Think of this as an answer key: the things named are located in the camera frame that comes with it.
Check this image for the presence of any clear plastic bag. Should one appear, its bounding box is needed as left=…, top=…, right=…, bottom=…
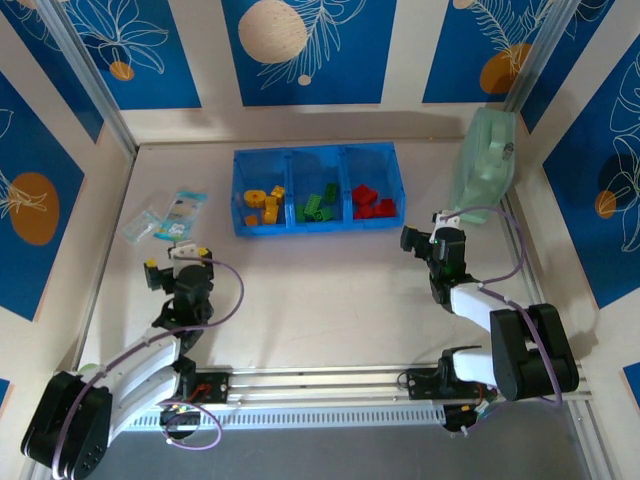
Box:
left=121, top=209, right=166, bottom=245

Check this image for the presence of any blue and white packet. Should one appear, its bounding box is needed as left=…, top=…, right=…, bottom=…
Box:
left=153, top=188, right=209, bottom=241

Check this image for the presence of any green tape dispenser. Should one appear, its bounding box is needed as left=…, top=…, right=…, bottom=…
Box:
left=451, top=107, right=517, bottom=227

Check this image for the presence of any blue three-compartment plastic bin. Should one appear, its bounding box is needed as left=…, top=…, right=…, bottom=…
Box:
left=232, top=143, right=405, bottom=237

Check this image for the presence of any grey metal panel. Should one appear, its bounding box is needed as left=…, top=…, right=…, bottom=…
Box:
left=29, top=427, right=591, bottom=480

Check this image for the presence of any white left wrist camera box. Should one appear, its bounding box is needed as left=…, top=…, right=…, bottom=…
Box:
left=168, top=239, right=201, bottom=261

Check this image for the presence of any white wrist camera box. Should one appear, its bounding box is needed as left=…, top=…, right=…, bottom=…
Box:
left=168, top=239, right=201, bottom=261
left=430, top=209, right=465, bottom=227

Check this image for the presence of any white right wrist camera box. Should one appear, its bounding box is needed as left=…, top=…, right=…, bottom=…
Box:
left=430, top=209, right=465, bottom=227

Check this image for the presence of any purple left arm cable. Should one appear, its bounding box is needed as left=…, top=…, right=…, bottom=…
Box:
left=49, top=257, right=246, bottom=476

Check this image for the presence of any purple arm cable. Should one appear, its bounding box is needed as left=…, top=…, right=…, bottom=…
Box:
left=49, top=257, right=246, bottom=476
left=444, top=205, right=565, bottom=436

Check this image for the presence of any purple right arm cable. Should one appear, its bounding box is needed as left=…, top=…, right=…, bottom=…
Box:
left=444, top=205, right=565, bottom=436

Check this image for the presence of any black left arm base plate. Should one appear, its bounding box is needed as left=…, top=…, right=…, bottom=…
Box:
left=184, top=370, right=231, bottom=405

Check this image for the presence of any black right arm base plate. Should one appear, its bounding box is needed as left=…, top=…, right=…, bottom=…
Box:
left=405, top=368, right=451, bottom=401

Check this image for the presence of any aluminium frame rail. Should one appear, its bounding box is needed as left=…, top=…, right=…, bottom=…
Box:
left=42, top=367, right=594, bottom=416

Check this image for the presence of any grey slotted cable duct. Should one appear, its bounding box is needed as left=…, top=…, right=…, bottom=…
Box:
left=114, top=404, right=447, bottom=432

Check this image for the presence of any aluminium corner post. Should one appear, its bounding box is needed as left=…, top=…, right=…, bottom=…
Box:
left=35, top=0, right=139, bottom=155
left=501, top=0, right=575, bottom=115

